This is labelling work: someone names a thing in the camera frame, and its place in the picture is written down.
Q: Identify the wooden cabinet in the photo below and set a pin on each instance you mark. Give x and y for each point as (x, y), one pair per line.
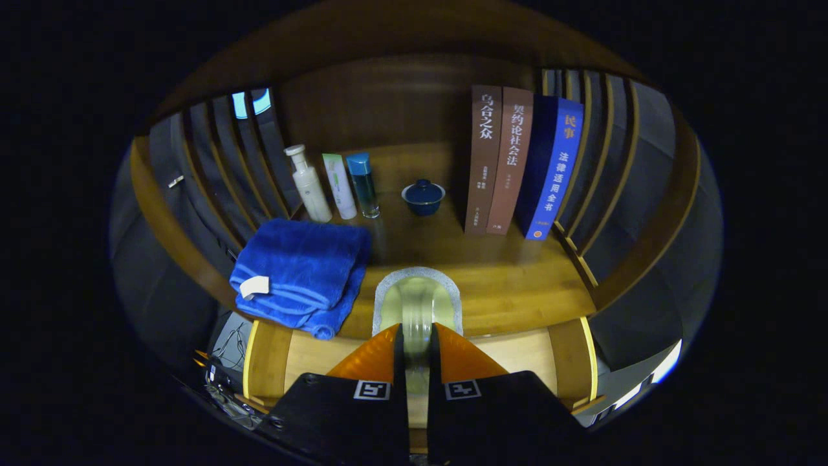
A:
(388, 110)

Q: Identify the white panel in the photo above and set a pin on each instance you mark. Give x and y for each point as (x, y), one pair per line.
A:
(666, 362)

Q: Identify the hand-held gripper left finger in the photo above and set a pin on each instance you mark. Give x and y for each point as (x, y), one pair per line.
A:
(399, 369)

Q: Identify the dark blue lidded teacup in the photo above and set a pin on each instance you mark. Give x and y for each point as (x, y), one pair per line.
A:
(423, 199)

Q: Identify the wooden drawer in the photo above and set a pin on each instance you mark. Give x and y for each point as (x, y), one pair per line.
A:
(524, 353)

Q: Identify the black electronic box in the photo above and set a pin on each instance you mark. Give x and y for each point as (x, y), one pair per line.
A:
(210, 372)

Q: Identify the blue book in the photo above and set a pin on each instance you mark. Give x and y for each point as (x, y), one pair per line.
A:
(556, 175)

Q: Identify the white pump bottle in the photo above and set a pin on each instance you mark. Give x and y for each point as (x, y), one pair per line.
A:
(314, 191)

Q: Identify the metal clip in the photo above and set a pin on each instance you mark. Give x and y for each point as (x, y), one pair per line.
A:
(176, 181)

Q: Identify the blue folded towel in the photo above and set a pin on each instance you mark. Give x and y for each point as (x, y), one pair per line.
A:
(297, 259)

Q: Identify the white and green tube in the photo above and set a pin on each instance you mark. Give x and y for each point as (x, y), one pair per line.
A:
(339, 188)

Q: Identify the teal capped bottle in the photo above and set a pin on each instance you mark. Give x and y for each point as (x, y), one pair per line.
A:
(363, 188)

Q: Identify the dark brown book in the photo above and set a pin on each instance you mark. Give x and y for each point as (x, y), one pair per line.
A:
(484, 168)

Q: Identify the reddish brown book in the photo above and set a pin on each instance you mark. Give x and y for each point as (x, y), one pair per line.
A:
(511, 168)

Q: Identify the wooden countertop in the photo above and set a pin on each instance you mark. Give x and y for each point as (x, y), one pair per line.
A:
(504, 285)

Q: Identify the grey mesh device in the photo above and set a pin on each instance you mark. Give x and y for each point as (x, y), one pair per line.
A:
(236, 404)

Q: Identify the pale green scrubbing brush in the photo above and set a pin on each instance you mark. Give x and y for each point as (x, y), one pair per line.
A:
(417, 304)

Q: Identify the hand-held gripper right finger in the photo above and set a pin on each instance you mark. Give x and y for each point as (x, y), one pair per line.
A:
(433, 369)

